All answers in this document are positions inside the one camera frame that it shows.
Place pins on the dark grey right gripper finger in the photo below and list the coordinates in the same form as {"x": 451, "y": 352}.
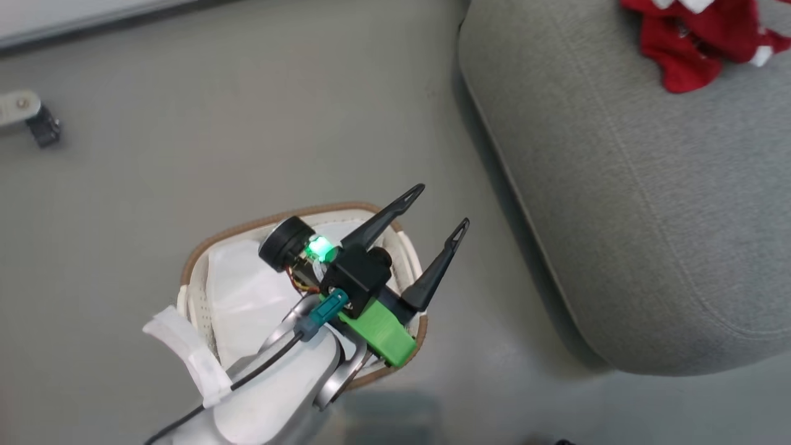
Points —
{"x": 440, "y": 269}
{"x": 383, "y": 217}

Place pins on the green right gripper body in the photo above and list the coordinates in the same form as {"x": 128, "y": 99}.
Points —
{"x": 380, "y": 330}

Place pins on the red and white garment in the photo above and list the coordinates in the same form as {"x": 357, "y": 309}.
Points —
{"x": 686, "y": 37}

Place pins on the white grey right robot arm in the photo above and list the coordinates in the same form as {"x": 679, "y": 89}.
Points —
{"x": 278, "y": 386}

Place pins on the grey fabric sofa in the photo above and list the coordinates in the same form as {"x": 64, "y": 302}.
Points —
{"x": 649, "y": 216}

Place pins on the green glowing status light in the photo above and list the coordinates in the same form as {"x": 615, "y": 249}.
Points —
{"x": 321, "y": 248}

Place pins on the black round wrist module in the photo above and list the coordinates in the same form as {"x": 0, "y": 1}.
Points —
{"x": 284, "y": 242}

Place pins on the white fabric basket liner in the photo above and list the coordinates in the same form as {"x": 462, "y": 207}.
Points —
{"x": 247, "y": 290}

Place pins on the white woven laundry basket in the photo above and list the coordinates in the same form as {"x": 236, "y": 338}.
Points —
{"x": 198, "y": 259}

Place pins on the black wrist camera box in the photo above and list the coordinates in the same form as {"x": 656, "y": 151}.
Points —
{"x": 355, "y": 275}

